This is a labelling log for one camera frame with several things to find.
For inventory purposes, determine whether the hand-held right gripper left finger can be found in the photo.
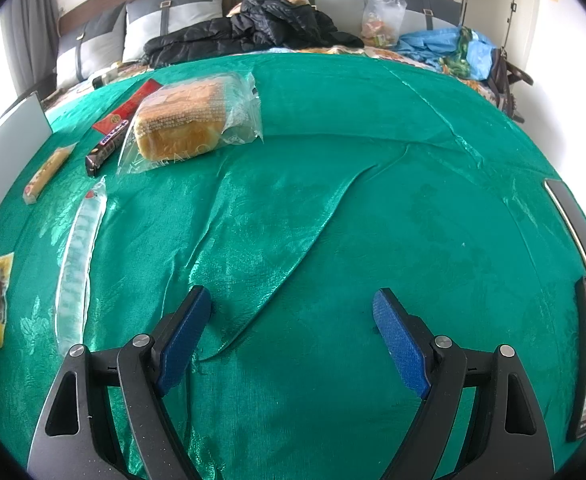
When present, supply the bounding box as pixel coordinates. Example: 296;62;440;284
27;285;212;480

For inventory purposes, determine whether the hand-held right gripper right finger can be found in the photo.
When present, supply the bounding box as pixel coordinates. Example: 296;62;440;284
372;287;556;480

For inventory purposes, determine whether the clear long snack packet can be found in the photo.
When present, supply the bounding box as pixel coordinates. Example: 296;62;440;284
54;176;108;356

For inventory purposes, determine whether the yellow stick snack packet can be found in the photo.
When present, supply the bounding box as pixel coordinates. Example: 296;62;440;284
23;142;78;206

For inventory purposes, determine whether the white cardboard box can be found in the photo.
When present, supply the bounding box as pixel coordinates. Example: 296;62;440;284
0;91;54;256

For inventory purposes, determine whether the dark chocolate bar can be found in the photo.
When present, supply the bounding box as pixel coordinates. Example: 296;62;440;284
85;122;130;177

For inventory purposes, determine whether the bagged bread loaf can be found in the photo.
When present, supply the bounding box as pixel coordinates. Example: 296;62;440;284
117;71;264;177

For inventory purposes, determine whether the red snack packet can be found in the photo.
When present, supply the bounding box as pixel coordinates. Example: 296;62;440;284
93;79;162;136

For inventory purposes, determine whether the green satin blanket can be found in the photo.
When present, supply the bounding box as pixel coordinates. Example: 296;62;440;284
0;50;586;480

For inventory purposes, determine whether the black smartphone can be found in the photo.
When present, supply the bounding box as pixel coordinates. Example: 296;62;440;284
543;178;586;283

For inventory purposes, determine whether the small dark box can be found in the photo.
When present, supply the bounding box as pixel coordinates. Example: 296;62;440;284
92;67;124;88

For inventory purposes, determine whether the grey curtain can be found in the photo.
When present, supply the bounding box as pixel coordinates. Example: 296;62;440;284
0;0;61;101

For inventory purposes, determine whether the dark bag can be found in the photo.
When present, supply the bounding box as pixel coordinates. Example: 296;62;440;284
488;45;534;123

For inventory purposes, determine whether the green patterned cloth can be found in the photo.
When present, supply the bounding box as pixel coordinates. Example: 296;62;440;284
440;25;481;81

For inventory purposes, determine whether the blue cloth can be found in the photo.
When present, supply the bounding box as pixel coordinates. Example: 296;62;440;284
395;27;498;78

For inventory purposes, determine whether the black puffer jacket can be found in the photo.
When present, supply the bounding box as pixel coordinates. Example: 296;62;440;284
143;0;366;68

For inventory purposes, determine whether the clear plastic bag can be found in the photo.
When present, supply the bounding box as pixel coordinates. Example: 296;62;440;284
360;0;408;48

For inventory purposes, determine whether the white door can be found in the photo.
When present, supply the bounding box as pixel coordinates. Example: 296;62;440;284
455;0;544;71

